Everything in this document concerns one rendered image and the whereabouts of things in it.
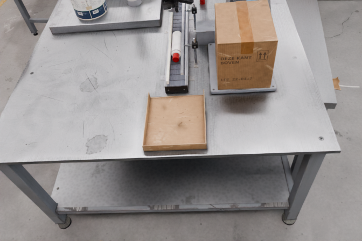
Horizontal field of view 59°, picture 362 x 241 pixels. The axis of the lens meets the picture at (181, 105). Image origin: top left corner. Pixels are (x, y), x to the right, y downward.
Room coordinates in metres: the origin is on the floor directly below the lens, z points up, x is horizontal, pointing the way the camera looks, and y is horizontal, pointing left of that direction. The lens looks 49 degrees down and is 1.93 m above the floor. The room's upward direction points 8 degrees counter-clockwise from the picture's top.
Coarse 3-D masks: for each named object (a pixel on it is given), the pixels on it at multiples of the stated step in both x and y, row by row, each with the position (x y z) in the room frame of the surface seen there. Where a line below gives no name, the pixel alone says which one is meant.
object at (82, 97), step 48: (48, 48) 1.55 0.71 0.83; (96, 48) 1.48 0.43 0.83; (144, 48) 1.42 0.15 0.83; (288, 48) 1.25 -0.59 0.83; (48, 96) 1.15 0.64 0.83; (96, 96) 1.10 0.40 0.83; (144, 96) 1.06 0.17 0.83; (240, 96) 0.97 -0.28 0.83; (288, 96) 0.93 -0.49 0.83; (0, 144) 0.89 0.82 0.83; (48, 144) 0.85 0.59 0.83; (96, 144) 0.82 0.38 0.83; (240, 144) 0.71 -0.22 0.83; (288, 144) 0.68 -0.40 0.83; (336, 144) 0.65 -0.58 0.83
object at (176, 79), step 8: (176, 16) 1.61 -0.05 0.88; (184, 16) 1.60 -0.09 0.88; (176, 24) 1.53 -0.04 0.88; (184, 24) 1.52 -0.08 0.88; (184, 32) 1.45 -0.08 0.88; (184, 40) 1.38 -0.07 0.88; (184, 48) 1.31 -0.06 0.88; (184, 56) 1.25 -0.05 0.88; (176, 64) 1.20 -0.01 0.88; (184, 64) 1.19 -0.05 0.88; (176, 72) 1.14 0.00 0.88; (184, 72) 1.13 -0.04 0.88; (176, 80) 1.09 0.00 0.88; (184, 80) 1.08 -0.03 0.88
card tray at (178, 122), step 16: (176, 96) 1.03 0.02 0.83; (192, 96) 1.01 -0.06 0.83; (160, 112) 0.94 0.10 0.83; (176, 112) 0.93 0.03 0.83; (192, 112) 0.91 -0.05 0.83; (144, 128) 0.84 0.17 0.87; (160, 128) 0.85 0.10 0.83; (176, 128) 0.84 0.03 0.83; (192, 128) 0.83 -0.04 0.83; (144, 144) 0.77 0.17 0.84; (160, 144) 0.77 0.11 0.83; (176, 144) 0.73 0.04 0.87; (192, 144) 0.72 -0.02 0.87
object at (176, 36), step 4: (176, 32) 1.39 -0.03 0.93; (180, 32) 1.39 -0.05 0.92; (172, 36) 1.38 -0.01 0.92; (176, 36) 1.36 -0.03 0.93; (180, 36) 1.36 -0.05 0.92; (172, 40) 1.34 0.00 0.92; (176, 40) 1.32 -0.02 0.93; (180, 40) 1.33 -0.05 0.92; (172, 44) 1.30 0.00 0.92; (176, 44) 1.29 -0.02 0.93; (180, 44) 1.30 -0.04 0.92; (172, 48) 1.27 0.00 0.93; (176, 48) 1.26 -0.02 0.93; (180, 48) 1.27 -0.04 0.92; (172, 52) 1.24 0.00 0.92; (176, 52) 1.24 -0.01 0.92; (180, 52) 1.24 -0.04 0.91; (176, 56) 1.21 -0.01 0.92; (176, 60) 1.20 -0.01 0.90
